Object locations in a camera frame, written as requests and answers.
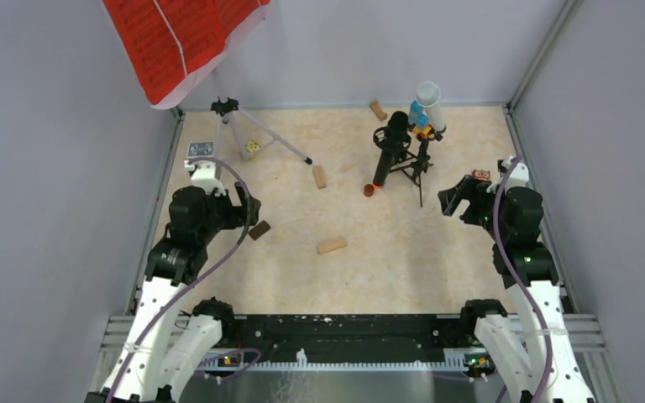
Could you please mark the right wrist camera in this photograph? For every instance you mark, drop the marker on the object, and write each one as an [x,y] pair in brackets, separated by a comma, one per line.
[513,173]

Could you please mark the blue yellow toy block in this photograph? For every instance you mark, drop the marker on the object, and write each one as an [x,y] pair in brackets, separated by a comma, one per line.
[418,122]

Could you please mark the light wooden block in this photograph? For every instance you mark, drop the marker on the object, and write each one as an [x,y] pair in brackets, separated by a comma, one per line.
[331,245]
[319,177]

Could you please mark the white tube on tripod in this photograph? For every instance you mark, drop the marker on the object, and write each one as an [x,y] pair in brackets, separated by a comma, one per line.
[428,97]

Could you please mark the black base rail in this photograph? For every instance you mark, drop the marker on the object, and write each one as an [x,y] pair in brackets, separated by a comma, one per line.
[357,339]

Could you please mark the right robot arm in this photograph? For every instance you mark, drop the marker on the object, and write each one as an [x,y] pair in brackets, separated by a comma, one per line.
[539,365]

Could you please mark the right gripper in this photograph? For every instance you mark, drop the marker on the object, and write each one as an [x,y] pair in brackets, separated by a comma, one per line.
[468,188]

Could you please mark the black microphone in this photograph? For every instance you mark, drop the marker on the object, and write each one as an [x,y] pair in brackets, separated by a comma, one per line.
[393,141]

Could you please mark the light wooden block front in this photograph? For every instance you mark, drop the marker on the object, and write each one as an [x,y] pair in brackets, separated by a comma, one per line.
[331,245]

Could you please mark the playing card box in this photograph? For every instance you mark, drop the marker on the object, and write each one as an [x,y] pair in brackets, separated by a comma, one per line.
[199,149]

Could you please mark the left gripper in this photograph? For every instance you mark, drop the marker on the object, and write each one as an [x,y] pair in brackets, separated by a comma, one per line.
[236,213]

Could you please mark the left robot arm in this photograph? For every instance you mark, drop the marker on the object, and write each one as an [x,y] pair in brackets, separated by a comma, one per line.
[150,367]

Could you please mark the small brown cylinder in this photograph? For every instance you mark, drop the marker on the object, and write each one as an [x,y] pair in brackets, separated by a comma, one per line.
[369,190]

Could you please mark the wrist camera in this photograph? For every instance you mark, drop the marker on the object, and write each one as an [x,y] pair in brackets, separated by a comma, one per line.
[513,173]
[204,175]

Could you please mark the yellow owl toy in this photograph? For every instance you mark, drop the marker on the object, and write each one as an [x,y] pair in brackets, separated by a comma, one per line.
[252,147]

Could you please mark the dark brown block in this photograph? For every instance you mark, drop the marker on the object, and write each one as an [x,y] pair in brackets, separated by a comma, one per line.
[259,230]

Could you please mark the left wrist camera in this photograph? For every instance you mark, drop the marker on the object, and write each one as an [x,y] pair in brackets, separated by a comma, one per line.
[204,175]

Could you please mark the wooden block at back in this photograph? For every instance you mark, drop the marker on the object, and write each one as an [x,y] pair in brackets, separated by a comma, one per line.
[377,110]

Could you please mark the black mic tripod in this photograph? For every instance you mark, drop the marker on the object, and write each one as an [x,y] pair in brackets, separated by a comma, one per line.
[413,166]

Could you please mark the light wooden block middle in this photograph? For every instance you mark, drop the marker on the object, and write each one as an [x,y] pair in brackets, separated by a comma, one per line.
[319,177]

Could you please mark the red owl toy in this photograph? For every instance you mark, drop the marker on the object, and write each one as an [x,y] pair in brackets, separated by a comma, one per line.
[481,175]

